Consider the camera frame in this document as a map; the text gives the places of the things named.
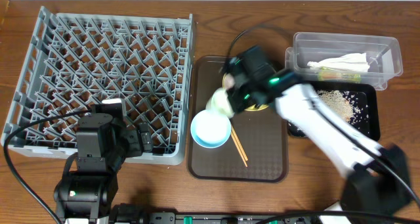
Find grey dishwasher rack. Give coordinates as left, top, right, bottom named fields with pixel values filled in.
left=1, top=7, right=196, bottom=166

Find wooden chopstick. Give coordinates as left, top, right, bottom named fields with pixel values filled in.
left=231, top=131, right=248, bottom=168
left=231, top=126, right=248, bottom=161

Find green orange snack wrapper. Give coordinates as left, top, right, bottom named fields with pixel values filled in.
left=318, top=70, right=362, bottom=83

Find white bowl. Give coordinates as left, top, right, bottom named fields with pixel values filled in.
left=205, top=87, right=234, bottom=118

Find brown serving tray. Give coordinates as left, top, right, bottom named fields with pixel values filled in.
left=187, top=56, right=288, bottom=183

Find yellow plate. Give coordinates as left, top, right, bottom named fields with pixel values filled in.
left=222, top=74, right=268, bottom=112

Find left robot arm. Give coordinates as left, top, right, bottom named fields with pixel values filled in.
left=54, top=99, right=153, bottom=223

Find lower wooden chopstick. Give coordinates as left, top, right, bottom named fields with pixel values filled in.
left=231, top=131, right=248, bottom=168

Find rice and food scraps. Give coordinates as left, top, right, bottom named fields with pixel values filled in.
left=317, top=90, right=369, bottom=125

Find black waste tray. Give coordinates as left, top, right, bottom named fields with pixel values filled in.
left=287, top=80, right=381, bottom=142

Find upper wooden chopstick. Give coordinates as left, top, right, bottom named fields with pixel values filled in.
left=231, top=126, right=248, bottom=161

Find light blue bowl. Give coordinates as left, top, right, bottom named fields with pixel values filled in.
left=190, top=110, right=232, bottom=148

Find clear plastic bin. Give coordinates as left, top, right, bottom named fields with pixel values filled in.
left=285, top=32, right=404, bottom=91

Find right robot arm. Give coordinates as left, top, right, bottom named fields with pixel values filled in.
left=222, top=46, right=419, bottom=223

